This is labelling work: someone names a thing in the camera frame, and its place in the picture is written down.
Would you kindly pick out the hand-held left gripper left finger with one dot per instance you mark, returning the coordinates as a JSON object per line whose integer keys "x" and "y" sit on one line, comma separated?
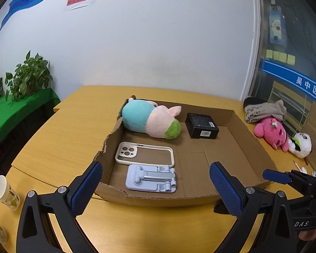
{"x": 85, "y": 189}

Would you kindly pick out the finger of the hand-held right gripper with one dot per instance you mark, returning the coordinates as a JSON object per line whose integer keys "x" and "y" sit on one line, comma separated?
{"x": 219, "y": 207}
{"x": 276, "y": 176}

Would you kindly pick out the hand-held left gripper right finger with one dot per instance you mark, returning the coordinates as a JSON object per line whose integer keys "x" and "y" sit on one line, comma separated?
{"x": 225, "y": 187}

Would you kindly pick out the shallow cardboard box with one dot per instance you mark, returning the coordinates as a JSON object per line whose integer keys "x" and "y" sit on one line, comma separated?
{"x": 200, "y": 168}

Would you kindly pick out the light blue phone stand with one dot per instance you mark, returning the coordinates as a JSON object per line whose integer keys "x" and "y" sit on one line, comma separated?
{"x": 147, "y": 181}

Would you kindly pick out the beige phone case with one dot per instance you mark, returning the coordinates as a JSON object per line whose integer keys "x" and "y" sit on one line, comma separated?
{"x": 133, "y": 147}

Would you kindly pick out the black box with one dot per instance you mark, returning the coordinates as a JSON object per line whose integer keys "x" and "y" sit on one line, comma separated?
{"x": 201, "y": 125}

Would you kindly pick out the teal and pink plush pig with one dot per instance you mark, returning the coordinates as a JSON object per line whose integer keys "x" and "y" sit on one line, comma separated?
{"x": 137, "y": 116}

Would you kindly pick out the wooden desktop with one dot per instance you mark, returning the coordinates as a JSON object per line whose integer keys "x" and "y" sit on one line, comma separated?
{"x": 55, "y": 142}

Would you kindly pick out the person's right hand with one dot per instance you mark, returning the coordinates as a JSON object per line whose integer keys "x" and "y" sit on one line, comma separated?
{"x": 306, "y": 236}

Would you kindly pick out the thin red stick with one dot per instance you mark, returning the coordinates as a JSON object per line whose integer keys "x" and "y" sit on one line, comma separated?
{"x": 297, "y": 164}

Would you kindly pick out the white panda plush toy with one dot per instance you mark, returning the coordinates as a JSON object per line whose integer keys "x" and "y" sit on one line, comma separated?
{"x": 302, "y": 143}

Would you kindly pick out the pink plush toy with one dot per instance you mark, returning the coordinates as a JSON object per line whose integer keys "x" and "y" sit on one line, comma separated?
{"x": 270, "y": 133}

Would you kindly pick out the beige printed cloth bag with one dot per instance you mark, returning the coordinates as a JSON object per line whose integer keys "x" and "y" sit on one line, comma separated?
{"x": 263, "y": 110}

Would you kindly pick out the leaf print paper cup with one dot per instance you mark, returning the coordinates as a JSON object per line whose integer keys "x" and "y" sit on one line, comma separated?
{"x": 5, "y": 192}

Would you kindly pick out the blue banner strip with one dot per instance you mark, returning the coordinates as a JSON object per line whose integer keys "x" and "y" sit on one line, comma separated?
{"x": 284, "y": 75}

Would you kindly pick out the green table cloth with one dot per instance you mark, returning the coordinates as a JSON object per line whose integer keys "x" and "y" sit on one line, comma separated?
{"x": 21, "y": 110}

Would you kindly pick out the yellow sticky note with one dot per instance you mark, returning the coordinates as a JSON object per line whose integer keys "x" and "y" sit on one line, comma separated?
{"x": 269, "y": 53}
{"x": 290, "y": 58}
{"x": 276, "y": 55}
{"x": 283, "y": 56}

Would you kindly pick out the large potted green plant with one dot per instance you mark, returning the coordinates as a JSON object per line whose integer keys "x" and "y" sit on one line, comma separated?
{"x": 29, "y": 76}

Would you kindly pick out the cartoon poster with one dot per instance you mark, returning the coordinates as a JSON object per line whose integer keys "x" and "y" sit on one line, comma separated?
{"x": 276, "y": 26}

